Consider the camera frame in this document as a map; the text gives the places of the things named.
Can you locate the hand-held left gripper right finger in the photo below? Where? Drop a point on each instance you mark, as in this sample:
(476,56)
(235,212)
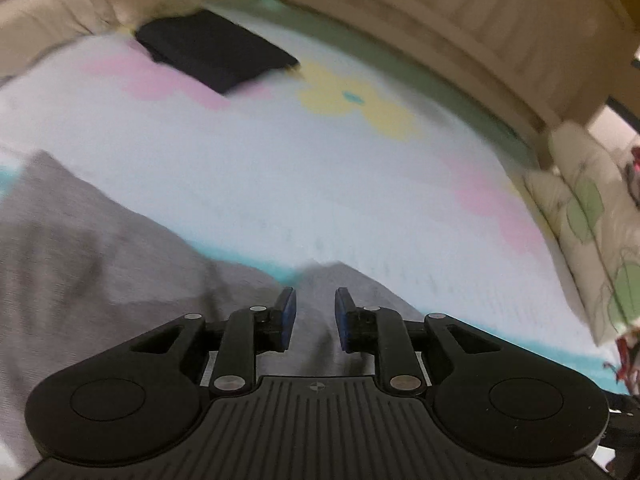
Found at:
(341,320)

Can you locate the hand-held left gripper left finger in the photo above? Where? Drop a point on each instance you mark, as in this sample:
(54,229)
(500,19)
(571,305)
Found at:
(287,317)

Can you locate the grey pants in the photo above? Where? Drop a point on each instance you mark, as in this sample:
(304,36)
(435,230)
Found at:
(100,260)

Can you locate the leaf print pillow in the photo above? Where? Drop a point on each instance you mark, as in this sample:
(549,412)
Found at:
(585,220)

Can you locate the black folded cloth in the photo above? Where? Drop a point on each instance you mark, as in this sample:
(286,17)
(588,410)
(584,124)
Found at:
(215,52)

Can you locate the wooden headboard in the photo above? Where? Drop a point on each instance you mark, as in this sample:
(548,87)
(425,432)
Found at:
(450,20)

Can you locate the beige pillow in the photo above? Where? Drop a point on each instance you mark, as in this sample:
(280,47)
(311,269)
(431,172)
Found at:
(45,15)

